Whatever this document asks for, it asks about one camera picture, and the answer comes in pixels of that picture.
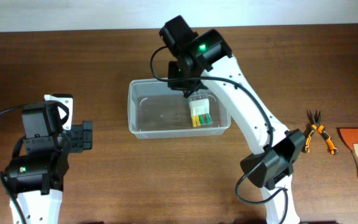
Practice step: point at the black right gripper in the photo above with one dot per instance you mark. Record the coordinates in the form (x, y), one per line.
(183, 84)

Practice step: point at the orange black needle nose pliers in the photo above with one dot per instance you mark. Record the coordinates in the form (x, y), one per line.
(316, 127)

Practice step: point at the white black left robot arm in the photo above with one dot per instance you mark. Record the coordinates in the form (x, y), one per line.
(34, 177)

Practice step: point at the clear plastic storage container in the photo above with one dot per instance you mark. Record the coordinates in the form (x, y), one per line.
(155, 111)

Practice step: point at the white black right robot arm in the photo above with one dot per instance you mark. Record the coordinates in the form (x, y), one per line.
(206, 61)

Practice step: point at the clear case of coloured plugs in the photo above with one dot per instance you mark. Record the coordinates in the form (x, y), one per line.
(200, 110)

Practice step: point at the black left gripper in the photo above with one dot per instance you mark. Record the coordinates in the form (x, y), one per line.
(84, 135)

